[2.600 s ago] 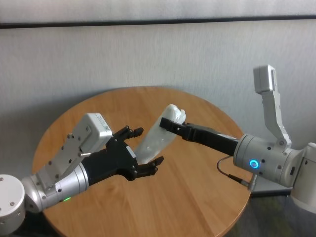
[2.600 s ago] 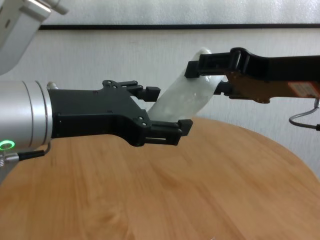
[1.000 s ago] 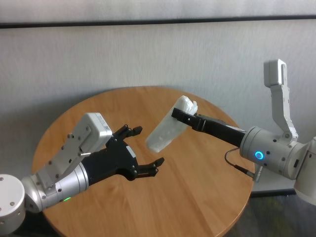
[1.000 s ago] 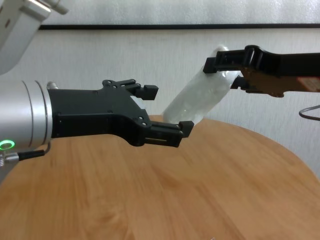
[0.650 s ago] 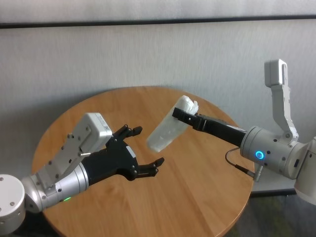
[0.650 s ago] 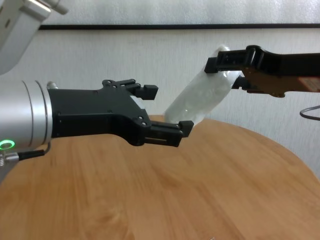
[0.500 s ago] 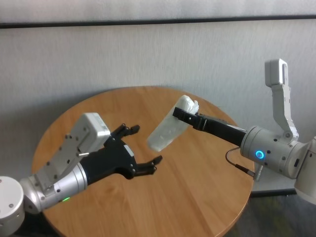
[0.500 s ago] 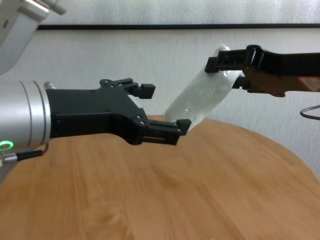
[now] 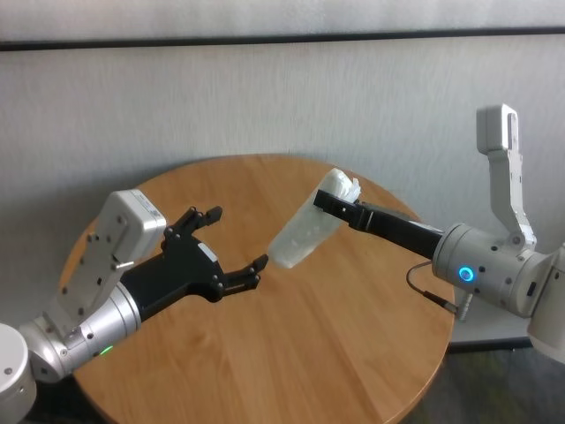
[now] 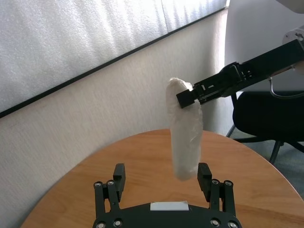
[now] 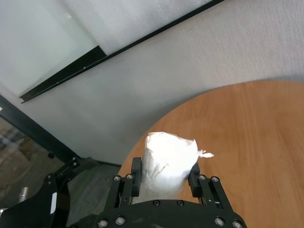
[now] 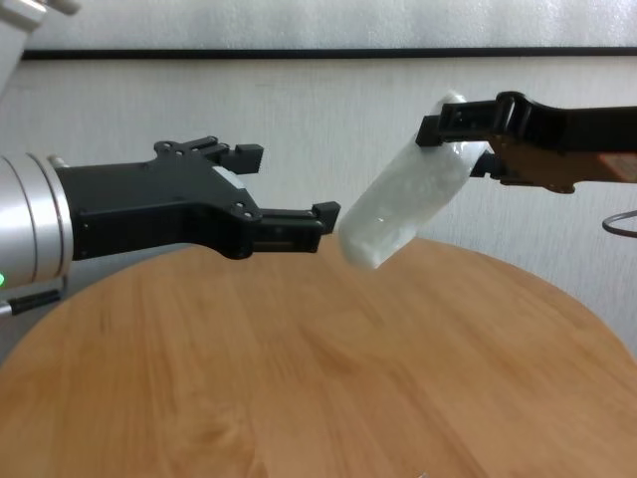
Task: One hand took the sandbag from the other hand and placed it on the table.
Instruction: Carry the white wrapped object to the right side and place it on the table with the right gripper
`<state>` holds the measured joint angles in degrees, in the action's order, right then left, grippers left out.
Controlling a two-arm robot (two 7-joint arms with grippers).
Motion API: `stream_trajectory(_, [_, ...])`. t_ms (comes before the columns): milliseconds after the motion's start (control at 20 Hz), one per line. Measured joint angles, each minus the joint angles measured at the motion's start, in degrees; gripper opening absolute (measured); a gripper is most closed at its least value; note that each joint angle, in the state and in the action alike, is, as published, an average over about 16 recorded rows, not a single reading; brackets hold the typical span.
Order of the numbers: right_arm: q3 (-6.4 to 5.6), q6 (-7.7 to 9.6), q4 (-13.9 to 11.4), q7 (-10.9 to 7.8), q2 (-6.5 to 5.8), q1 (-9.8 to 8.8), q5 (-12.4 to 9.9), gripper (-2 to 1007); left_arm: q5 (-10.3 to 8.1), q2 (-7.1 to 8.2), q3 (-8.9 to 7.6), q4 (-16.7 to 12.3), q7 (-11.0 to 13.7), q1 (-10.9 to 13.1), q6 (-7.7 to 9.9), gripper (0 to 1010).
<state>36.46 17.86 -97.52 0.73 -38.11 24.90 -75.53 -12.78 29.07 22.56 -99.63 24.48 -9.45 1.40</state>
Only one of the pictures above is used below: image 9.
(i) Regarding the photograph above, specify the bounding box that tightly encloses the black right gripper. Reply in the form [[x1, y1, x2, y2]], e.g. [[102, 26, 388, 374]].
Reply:
[[313, 188, 446, 261]]

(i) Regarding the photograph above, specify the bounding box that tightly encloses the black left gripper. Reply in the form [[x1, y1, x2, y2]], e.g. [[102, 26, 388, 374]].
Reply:
[[118, 204, 270, 322]]

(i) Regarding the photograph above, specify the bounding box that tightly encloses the white sandbag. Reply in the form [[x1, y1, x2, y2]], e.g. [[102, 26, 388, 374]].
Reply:
[[268, 167, 363, 269]]

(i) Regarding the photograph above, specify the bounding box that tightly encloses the black baseboard strip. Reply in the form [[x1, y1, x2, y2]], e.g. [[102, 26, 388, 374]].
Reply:
[[447, 336, 533, 354]]

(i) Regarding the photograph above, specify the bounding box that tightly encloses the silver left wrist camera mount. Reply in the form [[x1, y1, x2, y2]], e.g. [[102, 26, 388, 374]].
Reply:
[[42, 188, 168, 339]]

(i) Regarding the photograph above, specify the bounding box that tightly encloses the right arm cable with plug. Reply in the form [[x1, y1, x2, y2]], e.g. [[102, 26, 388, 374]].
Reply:
[[405, 260, 474, 325]]

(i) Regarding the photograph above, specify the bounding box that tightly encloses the black wall rail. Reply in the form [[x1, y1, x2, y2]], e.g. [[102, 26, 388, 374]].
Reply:
[[0, 26, 565, 53]]

